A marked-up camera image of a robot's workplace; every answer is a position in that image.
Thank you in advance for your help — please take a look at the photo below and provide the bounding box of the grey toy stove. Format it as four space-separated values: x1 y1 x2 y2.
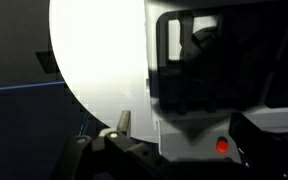
145 0 288 164

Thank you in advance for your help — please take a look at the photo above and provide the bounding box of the black tape strip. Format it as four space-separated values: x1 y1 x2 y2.
35 51 61 75

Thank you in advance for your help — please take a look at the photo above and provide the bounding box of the blue lit glass partition frame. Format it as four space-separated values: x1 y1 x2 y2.
0 81 91 135

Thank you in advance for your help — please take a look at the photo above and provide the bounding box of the white round plate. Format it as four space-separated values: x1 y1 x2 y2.
48 0 161 144

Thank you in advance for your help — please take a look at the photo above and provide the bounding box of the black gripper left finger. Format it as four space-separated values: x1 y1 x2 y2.
49 109 172 180

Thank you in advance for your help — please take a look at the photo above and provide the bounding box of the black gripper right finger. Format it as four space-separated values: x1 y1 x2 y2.
228 112 288 180

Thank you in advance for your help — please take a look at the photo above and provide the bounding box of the small orange round button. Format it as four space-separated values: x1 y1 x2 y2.
216 139 230 154

